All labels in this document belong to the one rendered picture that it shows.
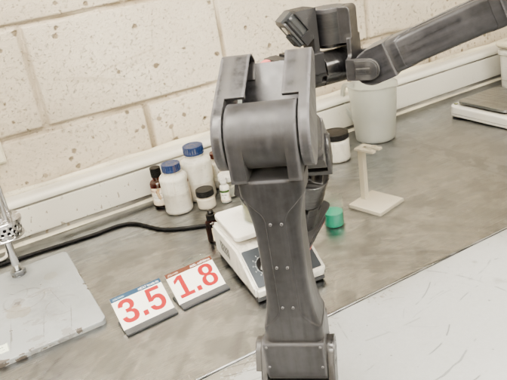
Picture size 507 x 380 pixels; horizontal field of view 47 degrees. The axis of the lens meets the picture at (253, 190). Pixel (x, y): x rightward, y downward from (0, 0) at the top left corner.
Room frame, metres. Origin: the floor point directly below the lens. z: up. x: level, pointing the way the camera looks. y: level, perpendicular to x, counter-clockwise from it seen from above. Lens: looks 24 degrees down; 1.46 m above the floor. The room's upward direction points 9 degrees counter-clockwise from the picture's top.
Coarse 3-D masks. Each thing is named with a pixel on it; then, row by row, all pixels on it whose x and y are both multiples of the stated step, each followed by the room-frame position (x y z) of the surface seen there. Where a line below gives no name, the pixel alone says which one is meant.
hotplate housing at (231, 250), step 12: (216, 228) 0.97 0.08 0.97; (216, 240) 0.98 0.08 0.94; (228, 240) 0.92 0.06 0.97; (252, 240) 0.90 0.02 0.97; (228, 252) 0.91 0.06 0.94; (240, 252) 0.87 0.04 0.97; (240, 264) 0.86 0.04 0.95; (240, 276) 0.87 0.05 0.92; (252, 276) 0.83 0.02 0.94; (252, 288) 0.81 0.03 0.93; (264, 288) 0.81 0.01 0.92
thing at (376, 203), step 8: (368, 144) 1.11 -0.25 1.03; (360, 152) 1.11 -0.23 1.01; (368, 152) 1.08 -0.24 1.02; (360, 160) 1.11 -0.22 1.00; (360, 168) 1.11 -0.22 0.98; (360, 176) 1.11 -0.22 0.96; (360, 184) 1.11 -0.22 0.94; (368, 192) 1.11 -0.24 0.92; (376, 192) 1.13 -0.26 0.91; (360, 200) 1.11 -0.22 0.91; (368, 200) 1.10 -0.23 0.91; (376, 200) 1.09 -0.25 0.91; (384, 200) 1.09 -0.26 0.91; (392, 200) 1.08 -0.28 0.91; (400, 200) 1.08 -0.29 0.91; (352, 208) 1.09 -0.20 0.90; (360, 208) 1.07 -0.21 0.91; (368, 208) 1.06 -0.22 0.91; (376, 208) 1.06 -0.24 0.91; (384, 208) 1.05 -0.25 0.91; (392, 208) 1.06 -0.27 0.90
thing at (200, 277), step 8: (208, 264) 0.90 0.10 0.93; (184, 272) 0.88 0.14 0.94; (192, 272) 0.88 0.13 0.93; (200, 272) 0.89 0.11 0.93; (208, 272) 0.89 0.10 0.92; (216, 272) 0.89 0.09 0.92; (176, 280) 0.87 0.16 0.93; (184, 280) 0.87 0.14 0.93; (192, 280) 0.87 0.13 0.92; (200, 280) 0.87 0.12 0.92; (208, 280) 0.88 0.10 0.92; (216, 280) 0.88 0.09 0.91; (176, 288) 0.86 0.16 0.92; (184, 288) 0.86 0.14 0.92; (192, 288) 0.86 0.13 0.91; (200, 288) 0.86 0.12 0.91; (184, 296) 0.85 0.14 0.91
